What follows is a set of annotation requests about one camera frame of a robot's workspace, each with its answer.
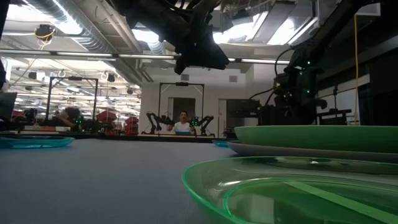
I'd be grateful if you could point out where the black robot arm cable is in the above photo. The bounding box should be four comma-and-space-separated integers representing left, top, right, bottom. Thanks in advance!
274, 48, 295, 77

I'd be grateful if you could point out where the black equipment rack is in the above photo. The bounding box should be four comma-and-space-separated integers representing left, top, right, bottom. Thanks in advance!
317, 108, 353, 126

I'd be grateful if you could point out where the opaque green plastic plate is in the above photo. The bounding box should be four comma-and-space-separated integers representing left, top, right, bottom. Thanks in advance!
233, 124, 398, 154

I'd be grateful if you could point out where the yellow ceiling cable reel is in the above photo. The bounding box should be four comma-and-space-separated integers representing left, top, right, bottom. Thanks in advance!
34, 24, 56, 43

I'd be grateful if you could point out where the wooden workbench with grey legs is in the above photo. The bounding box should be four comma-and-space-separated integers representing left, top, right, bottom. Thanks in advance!
0, 129, 75, 136

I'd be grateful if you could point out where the clear blue plastic plate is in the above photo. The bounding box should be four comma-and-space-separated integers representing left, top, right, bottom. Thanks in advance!
0, 136, 75, 149
212, 139, 240, 148

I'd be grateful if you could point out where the yellow hanging cord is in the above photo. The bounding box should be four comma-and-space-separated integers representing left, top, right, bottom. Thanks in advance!
353, 14, 360, 125

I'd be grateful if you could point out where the black gantry frame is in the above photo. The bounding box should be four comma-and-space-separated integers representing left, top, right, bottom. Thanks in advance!
157, 82, 205, 137
45, 77, 99, 131

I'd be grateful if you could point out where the person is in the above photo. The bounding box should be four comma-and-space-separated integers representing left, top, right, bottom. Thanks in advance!
55, 107, 82, 128
167, 111, 195, 133

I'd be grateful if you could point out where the long ceiling light bar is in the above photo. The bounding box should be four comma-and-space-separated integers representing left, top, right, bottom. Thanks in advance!
0, 49, 290, 65

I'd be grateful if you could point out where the black cabinet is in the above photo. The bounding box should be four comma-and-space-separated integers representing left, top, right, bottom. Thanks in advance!
226, 99, 262, 138

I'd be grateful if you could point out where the red tool cabinet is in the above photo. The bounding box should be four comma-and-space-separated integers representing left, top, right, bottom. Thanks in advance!
96, 111, 118, 134
124, 116, 140, 136

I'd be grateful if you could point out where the large pale grey plate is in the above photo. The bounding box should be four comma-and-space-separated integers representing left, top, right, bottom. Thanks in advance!
226, 141, 398, 164

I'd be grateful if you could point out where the black table edge rail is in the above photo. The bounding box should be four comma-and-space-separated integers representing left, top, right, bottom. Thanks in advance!
0, 132, 231, 144

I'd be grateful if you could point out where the dark monitor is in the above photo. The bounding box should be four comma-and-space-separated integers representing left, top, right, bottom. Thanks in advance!
0, 91, 18, 123

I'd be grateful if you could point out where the silver ceiling duct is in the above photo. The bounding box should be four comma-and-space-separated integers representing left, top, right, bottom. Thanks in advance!
24, 0, 153, 85

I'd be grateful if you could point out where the clear green plastic plate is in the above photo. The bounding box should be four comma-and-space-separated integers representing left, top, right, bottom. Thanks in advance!
182, 156, 398, 224

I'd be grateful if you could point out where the black frame post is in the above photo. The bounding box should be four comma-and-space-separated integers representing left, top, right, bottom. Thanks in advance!
0, 0, 11, 41

